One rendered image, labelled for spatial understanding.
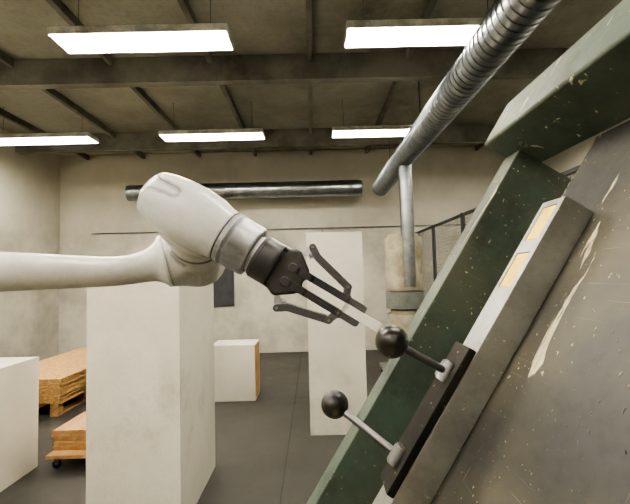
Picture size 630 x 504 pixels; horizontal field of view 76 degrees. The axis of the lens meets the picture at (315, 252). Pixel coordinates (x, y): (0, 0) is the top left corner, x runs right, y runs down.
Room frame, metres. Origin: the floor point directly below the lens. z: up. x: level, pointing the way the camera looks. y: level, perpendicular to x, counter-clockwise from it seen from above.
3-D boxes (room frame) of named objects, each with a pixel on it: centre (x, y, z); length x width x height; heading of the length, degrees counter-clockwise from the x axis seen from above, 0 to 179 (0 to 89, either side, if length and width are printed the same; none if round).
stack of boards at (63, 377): (6.09, 3.62, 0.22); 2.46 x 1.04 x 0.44; 0
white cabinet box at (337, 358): (4.42, -0.20, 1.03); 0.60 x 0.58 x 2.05; 0
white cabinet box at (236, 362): (5.51, 1.11, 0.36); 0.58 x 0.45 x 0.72; 90
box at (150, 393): (3.06, 1.19, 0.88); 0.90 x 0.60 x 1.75; 0
